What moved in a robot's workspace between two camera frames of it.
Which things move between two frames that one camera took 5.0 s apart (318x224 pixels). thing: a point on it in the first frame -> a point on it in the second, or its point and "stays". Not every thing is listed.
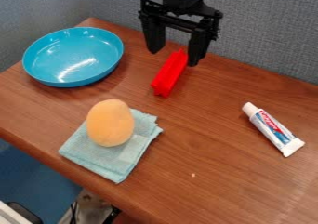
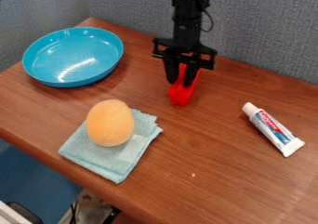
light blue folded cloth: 113,163 stays
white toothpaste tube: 272,130 stays
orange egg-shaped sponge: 111,123 stays
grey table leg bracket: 89,209 stays
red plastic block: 164,80 -> 179,91
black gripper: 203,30 -> 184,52
